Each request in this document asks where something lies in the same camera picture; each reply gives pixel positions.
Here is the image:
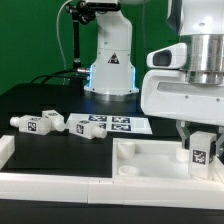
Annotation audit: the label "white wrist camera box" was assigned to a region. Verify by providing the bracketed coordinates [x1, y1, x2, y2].
[146, 43, 187, 70]

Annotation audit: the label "paper sheet with tags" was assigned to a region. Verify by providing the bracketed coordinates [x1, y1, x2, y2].
[66, 113, 152, 134]

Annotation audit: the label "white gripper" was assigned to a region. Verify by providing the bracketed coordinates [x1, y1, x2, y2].
[141, 69, 224, 156]

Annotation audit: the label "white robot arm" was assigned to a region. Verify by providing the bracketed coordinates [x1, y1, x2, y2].
[84, 0, 224, 154]

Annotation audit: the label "white square tabletop part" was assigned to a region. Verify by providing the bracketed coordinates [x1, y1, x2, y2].
[112, 138, 224, 184]

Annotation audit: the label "grey cable hanging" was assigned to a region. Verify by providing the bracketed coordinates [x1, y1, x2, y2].
[55, 0, 74, 72]

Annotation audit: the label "white front fence bar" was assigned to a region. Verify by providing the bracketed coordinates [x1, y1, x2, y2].
[0, 173, 224, 210]

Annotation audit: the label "black camera stand pole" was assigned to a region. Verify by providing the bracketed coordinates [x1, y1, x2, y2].
[65, 0, 98, 88]

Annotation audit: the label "white left fence bar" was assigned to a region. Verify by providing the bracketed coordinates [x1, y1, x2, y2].
[0, 135, 15, 170]

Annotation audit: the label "black cables at base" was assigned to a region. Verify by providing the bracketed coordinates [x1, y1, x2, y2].
[30, 67, 92, 86]

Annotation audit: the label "white fence bar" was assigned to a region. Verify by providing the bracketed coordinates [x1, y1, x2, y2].
[0, 135, 15, 170]
[0, 173, 224, 210]

